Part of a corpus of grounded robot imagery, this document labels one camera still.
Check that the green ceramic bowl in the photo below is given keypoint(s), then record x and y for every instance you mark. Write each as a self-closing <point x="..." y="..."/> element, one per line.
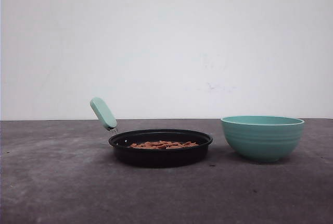
<point x="262" y="138"/>

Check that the black pan with green handle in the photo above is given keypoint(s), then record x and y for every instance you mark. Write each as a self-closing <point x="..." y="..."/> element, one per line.
<point x="160" y="158"/>

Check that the pile of brown beef cubes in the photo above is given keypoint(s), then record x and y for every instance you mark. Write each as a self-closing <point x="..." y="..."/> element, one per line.
<point x="163" y="145"/>

